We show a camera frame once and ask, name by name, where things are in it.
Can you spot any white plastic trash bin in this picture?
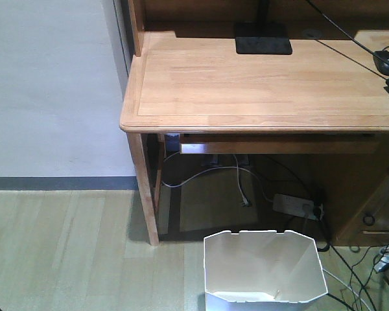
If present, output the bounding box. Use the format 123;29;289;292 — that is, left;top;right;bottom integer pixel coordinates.
204;230;328;310

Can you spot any wooden keyboard tray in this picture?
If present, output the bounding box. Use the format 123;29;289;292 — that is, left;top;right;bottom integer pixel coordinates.
179;133;381;155

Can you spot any white power strip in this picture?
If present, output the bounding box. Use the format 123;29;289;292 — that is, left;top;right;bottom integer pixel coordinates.
272;194;318;220

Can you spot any black monitor stand base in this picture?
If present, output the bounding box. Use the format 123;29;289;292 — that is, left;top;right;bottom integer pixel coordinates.
233;0;294;56

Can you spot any wooden desk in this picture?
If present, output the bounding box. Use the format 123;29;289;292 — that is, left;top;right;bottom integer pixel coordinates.
119;1;389;246

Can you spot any black computer mouse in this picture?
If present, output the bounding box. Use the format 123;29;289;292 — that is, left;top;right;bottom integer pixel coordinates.
373;51;389;76

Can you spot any white cable under desk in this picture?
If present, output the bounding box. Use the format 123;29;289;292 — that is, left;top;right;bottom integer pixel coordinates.
161;151;273;208

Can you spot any black floor cable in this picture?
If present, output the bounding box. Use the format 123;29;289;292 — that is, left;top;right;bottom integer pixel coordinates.
324;239;389;311

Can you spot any black cable across desk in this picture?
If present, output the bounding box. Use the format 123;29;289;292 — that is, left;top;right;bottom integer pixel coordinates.
304;0;389;86

